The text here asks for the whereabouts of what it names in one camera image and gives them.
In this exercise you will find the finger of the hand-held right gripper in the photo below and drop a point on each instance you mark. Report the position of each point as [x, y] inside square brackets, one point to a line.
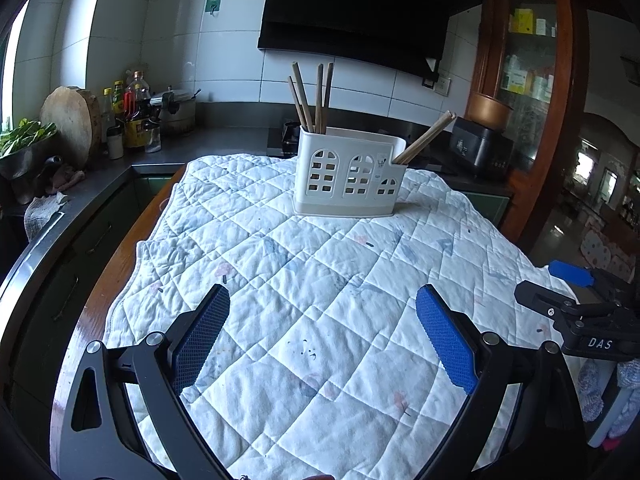
[542, 300]
[572, 274]

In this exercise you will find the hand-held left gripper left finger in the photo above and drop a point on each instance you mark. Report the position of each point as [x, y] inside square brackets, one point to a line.
[200, 340]

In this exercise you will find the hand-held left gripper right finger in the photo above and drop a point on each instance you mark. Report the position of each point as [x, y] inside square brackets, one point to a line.
[447, 340]

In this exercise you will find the white plastic utensil holder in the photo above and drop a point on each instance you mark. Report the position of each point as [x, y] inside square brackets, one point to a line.
[345, 208]

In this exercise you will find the brown wooden chopstick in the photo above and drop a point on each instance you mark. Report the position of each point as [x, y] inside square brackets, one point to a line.
[302, 95]
[327, 97]
[299, 105]
[425, 133]
[430, 139]
[319, 100]

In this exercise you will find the spotted white fabric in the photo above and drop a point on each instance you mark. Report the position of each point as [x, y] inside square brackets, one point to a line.
[600, 255]

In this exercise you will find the green cabinet front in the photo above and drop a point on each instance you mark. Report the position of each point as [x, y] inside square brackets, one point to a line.
[495, 210]

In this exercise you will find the white quilted blanket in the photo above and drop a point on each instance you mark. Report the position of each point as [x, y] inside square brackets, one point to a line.
[325, 285]

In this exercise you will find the black rice cooker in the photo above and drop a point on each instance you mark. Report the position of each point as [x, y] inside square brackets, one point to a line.
[480, 147]

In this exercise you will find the wooden glass-door cabinet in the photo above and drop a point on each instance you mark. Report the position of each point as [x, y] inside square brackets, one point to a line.
[575, 110]

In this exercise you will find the copper inner pot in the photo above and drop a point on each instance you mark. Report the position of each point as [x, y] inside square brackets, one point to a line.
[490, 110]

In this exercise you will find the grey dish rag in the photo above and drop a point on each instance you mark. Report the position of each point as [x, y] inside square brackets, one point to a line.
[42, 212]

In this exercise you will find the white green box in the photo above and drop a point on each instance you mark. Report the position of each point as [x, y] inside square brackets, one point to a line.
[515, 77]

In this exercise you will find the small clear bottle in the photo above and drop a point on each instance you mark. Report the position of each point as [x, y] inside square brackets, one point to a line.
[152, 135]

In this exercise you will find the ginger root pieces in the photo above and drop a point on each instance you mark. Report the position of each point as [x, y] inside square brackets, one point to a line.
[65, 177]

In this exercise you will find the small white jar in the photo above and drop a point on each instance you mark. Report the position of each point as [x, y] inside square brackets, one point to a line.
[115, 145]

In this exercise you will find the steel cooking pot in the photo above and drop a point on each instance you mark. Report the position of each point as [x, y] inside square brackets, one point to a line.
[175, 110]

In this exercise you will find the yellow cap glass bottle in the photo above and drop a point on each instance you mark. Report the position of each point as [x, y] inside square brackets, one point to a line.
[106, 110]
[118, 97]

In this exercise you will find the steel bowl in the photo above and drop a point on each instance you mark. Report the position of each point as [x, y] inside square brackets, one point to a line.
[20, 162]

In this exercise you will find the round wooden cutting board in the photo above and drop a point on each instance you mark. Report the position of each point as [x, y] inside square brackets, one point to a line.
[70, 120]

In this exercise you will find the yellow box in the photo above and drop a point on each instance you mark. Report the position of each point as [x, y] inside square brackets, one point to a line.
[522, 21]

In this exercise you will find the green leafy vegetables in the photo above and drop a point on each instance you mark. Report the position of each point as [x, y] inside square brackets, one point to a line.
[22, 135]

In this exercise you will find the bright window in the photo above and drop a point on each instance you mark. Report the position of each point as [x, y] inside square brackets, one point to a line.
[15, 50]

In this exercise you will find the black range hood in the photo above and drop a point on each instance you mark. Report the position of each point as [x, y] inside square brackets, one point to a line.
[350, 10]

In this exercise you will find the white wall outlet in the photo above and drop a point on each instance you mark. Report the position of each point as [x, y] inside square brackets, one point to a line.
[444, 85]

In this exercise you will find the black wall switch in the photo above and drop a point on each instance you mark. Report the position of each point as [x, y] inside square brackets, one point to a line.
[430, 81]

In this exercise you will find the green wall hook sticker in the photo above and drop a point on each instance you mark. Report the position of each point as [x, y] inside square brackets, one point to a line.
[214, 0]

